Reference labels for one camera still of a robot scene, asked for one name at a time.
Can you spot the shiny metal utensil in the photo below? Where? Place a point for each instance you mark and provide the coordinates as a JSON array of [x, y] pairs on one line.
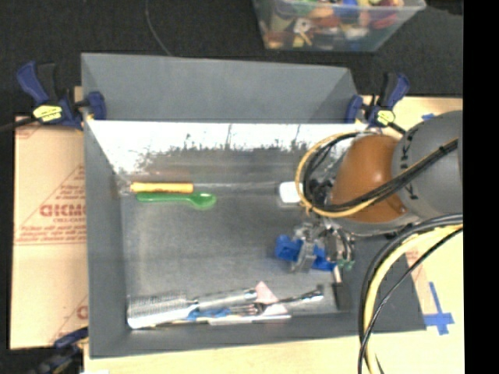
[[308, 297]]

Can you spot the grey metal bin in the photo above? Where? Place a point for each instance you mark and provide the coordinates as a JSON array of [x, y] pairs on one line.
[[218, 244]]

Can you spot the green plastic spoon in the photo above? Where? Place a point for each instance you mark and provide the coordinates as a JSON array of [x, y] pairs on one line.
[[195, 201]]

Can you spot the pink and white packet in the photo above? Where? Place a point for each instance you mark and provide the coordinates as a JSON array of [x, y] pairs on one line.
[[267, 292]]

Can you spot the white rounded block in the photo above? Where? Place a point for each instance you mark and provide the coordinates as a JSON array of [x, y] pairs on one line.
[[289, 191]]

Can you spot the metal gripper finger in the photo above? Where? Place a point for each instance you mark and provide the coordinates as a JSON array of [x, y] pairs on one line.
[[304, 258], [302, 235]]

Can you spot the small blue flat thing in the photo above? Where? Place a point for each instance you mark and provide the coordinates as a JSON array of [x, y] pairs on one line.
[[208, 314]]

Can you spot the yellow-orange stick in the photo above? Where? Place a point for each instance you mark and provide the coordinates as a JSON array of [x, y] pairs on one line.
[[161, 188]]

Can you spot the silver metal grater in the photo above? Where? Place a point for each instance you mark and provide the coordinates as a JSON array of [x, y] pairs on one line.
[[156, 308]]

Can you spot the brown cardboard board red print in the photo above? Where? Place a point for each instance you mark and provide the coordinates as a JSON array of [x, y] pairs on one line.
[[47, 248]]

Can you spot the blue plastic toy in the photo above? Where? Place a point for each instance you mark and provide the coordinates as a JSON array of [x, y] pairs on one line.
[[285, 248]]

